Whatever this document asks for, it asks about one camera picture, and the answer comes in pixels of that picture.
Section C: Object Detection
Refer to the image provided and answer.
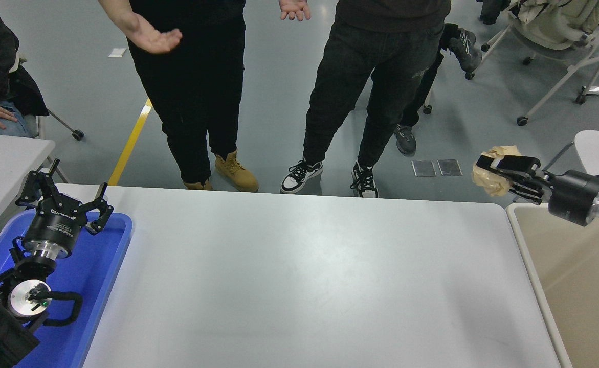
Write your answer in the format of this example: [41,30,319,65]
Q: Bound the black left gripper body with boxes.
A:
[23,196,86,248]

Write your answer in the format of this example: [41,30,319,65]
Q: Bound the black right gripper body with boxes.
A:
[547,170,599,226]

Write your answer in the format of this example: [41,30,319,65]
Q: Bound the tan paper ball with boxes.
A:
[472,146,522,197]

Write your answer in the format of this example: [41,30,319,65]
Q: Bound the person's right hand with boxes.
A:
[125,14,183,55]

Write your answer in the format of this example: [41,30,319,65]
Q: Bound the person's left hand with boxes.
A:
[279,0,312,22]

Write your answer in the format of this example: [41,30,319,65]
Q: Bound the white side table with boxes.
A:
[0,132,70,241]

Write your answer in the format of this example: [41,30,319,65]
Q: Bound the grey office chair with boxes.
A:
[12,51,85,141]

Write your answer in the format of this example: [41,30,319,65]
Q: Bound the blue plastic tray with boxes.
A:
[0,210,134,368]

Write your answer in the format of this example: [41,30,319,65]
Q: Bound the large pale bin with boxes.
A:
[506,203,599,368]

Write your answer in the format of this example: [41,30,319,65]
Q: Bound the person in grey shoes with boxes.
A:
[394,23,483,156]

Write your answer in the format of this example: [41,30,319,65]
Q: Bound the white-framed rolling chair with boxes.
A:
[464,0,599,127]

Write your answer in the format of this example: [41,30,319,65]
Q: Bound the cream jacket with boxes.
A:
[506,0,599,51]

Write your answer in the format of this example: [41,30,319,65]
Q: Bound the person in tan boots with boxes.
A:
[99,0,259,192]

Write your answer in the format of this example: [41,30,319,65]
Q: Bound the person in black-white sneakers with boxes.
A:
[280,0,452,198]

